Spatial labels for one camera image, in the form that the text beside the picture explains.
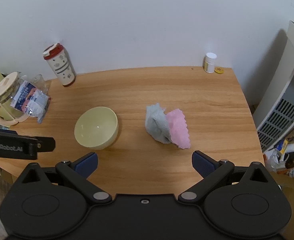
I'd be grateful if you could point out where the white appliance with grille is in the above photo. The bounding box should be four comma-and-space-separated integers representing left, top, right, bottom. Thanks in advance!
255, 20, 294, 153

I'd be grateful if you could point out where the clear printed snack packet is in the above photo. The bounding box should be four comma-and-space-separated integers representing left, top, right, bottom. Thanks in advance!
10, 80, 52, 124

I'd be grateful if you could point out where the glass pitcher with cream lid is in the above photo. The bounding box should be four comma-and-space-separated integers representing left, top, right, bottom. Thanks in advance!
0, 71, 51, 127

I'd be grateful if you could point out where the red and white patterned tumbler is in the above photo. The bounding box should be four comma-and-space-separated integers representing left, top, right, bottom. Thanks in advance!
43, 43, 76, 88

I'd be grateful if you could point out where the pile of bottles and packets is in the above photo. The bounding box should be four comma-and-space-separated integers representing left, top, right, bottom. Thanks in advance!
263, 137, 294, 178

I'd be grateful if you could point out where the white pill bottle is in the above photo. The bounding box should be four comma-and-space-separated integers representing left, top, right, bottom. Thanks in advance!
204, 52, 218, 74

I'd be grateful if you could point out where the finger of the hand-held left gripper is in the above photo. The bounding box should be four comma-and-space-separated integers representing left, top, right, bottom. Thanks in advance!
30, 137, 56, 154

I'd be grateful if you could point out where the pale yellow bowl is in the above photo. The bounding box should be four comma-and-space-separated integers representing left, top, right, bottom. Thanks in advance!
74, 106, 119, 151

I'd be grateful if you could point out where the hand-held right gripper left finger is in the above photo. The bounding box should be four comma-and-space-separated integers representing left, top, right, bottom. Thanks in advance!
21, 152, 112, 204

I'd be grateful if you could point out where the light blue cloth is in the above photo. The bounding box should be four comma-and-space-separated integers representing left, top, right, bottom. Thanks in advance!
145, 103, 173, 145

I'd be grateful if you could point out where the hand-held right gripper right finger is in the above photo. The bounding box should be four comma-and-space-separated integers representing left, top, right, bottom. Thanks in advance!
178, 150, 273, 204

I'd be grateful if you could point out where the pink cloth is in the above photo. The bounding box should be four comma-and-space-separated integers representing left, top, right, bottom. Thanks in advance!
165, 108, 191, 150

